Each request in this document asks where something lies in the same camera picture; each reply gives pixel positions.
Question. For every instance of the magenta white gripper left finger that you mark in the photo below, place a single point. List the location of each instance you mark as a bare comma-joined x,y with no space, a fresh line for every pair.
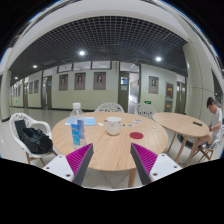
73,166

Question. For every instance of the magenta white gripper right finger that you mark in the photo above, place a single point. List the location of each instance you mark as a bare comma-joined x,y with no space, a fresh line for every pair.
150,166

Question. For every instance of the clear plastic water bottle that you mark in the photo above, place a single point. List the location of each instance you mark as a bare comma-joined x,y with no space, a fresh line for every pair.
77,124

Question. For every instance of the round red coaster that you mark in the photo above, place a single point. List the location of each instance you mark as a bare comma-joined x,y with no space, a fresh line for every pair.
136,135

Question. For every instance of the black bag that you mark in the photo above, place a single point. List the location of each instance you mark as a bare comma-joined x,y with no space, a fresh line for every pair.
35,140

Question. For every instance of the black pen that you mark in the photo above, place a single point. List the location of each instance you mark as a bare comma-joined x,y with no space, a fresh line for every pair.
127,125

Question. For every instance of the blue paper sheet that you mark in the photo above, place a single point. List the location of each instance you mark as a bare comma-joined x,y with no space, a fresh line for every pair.
89,121

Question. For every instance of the round wooden table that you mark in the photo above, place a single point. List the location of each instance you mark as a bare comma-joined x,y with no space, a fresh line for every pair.
182,124
112,153

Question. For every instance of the white ceramic mug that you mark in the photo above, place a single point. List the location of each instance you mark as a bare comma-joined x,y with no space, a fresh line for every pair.
113,125

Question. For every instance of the wooden folding chair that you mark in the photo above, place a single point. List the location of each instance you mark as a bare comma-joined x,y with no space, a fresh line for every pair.
208,150

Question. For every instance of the black phone on far table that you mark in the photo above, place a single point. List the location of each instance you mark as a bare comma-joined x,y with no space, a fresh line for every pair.
196,123

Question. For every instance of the white lattice chair behind table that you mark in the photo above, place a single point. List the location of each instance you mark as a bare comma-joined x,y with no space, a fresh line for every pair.
109,107

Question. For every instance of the white chair on left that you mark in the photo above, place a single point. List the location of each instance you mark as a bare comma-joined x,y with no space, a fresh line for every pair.
30,123

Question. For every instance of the seated person in white shirt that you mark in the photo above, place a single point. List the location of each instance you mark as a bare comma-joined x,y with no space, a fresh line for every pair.
214,126

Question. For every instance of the framed portrait beside door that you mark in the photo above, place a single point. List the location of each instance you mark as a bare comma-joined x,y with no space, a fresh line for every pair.
153,85

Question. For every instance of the framed portrait left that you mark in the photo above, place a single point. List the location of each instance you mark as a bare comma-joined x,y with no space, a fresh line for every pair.
63,82

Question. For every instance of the framed portrait middle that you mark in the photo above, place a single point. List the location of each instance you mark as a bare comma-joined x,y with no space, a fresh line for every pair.
79,81

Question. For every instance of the green door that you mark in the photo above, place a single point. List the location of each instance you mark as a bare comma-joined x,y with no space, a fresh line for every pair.
123,91

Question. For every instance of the framed portrait right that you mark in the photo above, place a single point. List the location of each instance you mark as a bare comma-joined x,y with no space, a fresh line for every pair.
99,81

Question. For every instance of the red wall poster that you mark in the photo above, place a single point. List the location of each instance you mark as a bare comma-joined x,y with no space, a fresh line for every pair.
169,91

